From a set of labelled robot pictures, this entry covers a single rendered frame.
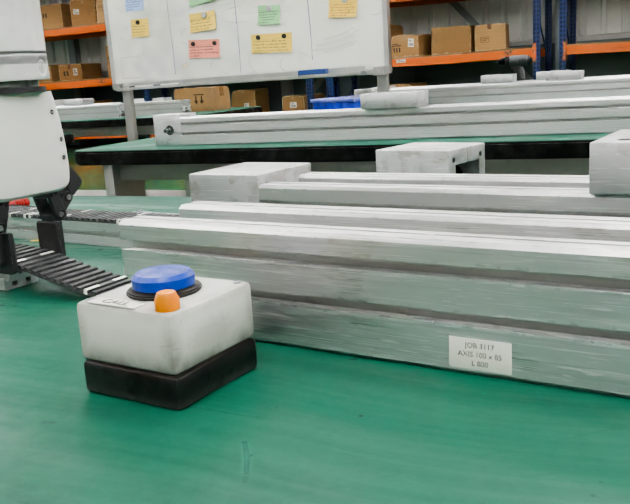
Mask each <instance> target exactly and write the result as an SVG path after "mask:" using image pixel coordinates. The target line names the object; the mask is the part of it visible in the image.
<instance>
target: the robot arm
mask: <svg viewBox="0 0 630 504"><path fill-rule="evenodd" d="M47 79H50V76H49V69H48V61H47V54H46V47H45V39H44V32H43V25H42V17H41V10H40V3H39V0H0V274H8V275H14V274H17V273H18V271H19V268H18V262H17V256H16V249H15V242H14V236H13V234H12V233H6V230H7V222H8V212H9V202H10V201H14V200H19V199H24V198H29V197H33V200H34V202H35V205H36V207H37V209H38V212H39V214H40V216H41V218H42V220H38V221H37V223H36V226H37V232H38V239H39V246H40V247H41V248H42V249H48V251H55V254H56V253H60V254H62V256H65V255H66V251H65V241H64V234H63V227H62V220H64V219H65V218H66V216H67V212H66V210H67V208H68V206H69V205H70V203H71V201H72V198H73V195H74V194H75V193H76V192H77V190H78V189H79V187H80V186H81V184H82V179H81V178H80V177H79V176H78V174H77V173H76V172H75V171H74V170H73V169H72V167H71V166H70V165H69V163H68V156H67V150H66V144H65V139H64V134H63V130H62V126H61V122H60V118H59V115H58V111H57V108H56V105H55V102H54V99H53V96H52V94H51V91H47V90H46V86H39V81H38V80H47ZM47 199H48V201H47ZM48 202H49V203H48Z"/></svg>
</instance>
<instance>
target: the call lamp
mask: <svg viewBox="0 0 630 504"><path fill-rule="evenodd" d="M154 307H155V311H156V312H159V313H167V312H173V311H177V310H179V309H180V308H181V306H180V297H179V296H178V294H177V292H176V291H175V290H173V289H164V290H160V291H158V292H157V293H156V295H155V298H154Z"/></svg>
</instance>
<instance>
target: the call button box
mask: <svg viewBox="0 0 630 504"><path fill-rule="evenodd" d="M175 291H176V292H177V294H178V296H179V297H180V306H181V308H180V309H179V310H177V311H173V312H167V313H159V312H156V311H155V307H154V298H155V295H156V293H143V292H137V291H134V290H133V289H132V284H129V285H126V286H123V287H120V288H117V289H115V290H112V291H109V292H106V293H103V294H100V295H97V296H95V297H92V298H87V299H85V300H83V301H81V302H79V303H78V304H77V314H78V321H79V328H80V336H81V343H82V351H83V355H84V357H85V358H87V359H89V360H86V361H85V362H84V370H85V378H86V385H87V388H88V390H89V391H94V392H98V393H102V394H107V395H111V396H116V397H120V398H124V399H129V400H133V401H138V402H142V403H147V404H151V405H155V406H160V407H164V408H169V409H173V410H182V409H183V408H185V407H187V406H189V405H190V404H192V403H194V402H196V401H197V400H199V399H201V398H203V397H204V396H206V395H208V394H210V393H211V392H213V391H215V390H217V389H218V388H220V387H222V386H224V385H225V384H227V383H229V382H230V381H232V380H234V379H236V378H237V377H239V376H241V375H243V374H244V373H246V372H248V371H250V370H251V369H253V368H255V367H256V366H257V355H256V343H255V340H254V339H253V338H250V337H251V336H252V335H253V333H254V326H253V314H252V303H251V291H250V285H249V283H247V282H242V281H232V280H223V279H214V278H204V277H195V283H194V284H193V285H191V286H189V287H186V288H183V289H180V290H175Z"/></svg>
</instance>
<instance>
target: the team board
mask: <svg viewBox="0 0 630 504"><path fill-rule="evenodd" d="M103 8H104V16H105V25H106V33H107V42H108V51H109V59H110V68H111V76H112V86H113V90H114V91H122V94H123V103H124V111H125V120H126V129H127V138H128V141H134V140H138V131H137V122H136V113H135V104H134V95H133V90H139V89H154V88H168V87H183V86H198V85H214V84H230V83H246V82H262V81H278V80H294V79H310V78H326V77H342V76H358V75H373V76H377V92H390V84H389V74H390V73H392V54H391V29H390V4H389V0H103Z"/></svg>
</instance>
